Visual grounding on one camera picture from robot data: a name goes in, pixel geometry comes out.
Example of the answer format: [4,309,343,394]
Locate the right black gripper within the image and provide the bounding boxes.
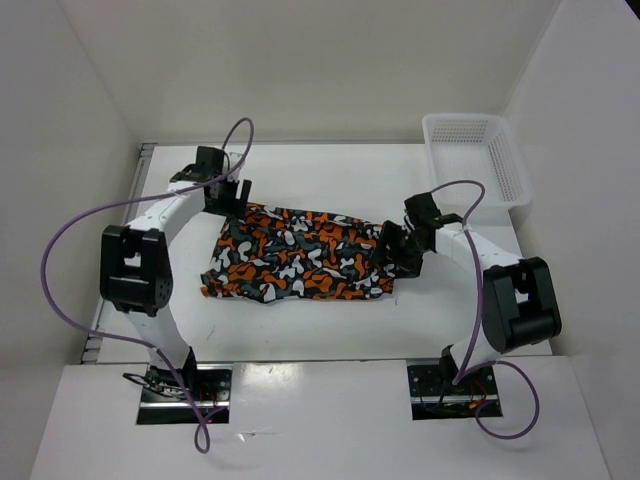
[368,219,430,279]

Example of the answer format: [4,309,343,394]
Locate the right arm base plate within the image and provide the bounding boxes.
[406,359,503,421]

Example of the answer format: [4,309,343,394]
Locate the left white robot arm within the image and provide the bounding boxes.
[100,146,251,400]

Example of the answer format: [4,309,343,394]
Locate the orange camouflage shorts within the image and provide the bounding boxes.
[201,203,396,304]

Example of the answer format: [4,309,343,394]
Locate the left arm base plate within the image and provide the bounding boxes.
[123,363,233,425]

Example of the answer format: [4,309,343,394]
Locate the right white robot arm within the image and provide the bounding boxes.
[372,193,562,393]

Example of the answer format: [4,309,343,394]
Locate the white plastic basket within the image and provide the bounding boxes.
[422,113,533,211]

